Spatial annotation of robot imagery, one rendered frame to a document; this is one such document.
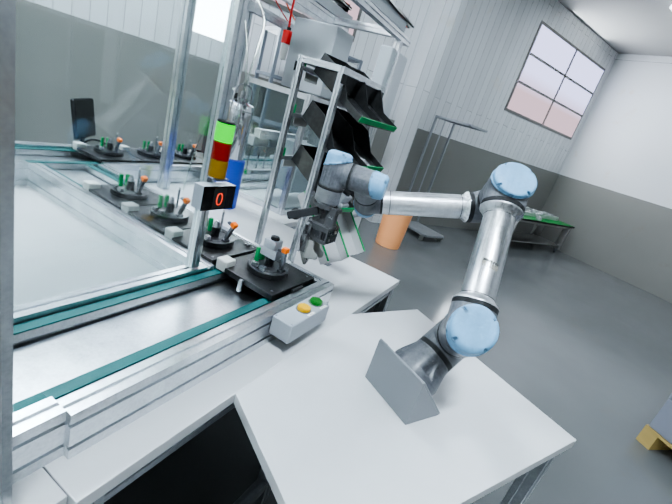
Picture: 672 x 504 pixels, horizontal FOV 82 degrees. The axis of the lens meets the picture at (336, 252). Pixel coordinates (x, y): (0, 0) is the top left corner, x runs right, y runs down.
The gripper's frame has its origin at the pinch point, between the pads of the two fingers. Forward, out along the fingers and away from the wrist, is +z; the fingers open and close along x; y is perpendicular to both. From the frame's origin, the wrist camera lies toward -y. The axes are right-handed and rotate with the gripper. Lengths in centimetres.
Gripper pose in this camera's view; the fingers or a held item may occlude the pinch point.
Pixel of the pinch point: (303, 259)
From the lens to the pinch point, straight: 124.2
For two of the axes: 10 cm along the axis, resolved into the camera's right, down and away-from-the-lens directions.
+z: -2.8, 9.0, 3.4
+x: 4.8, -1.7, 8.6
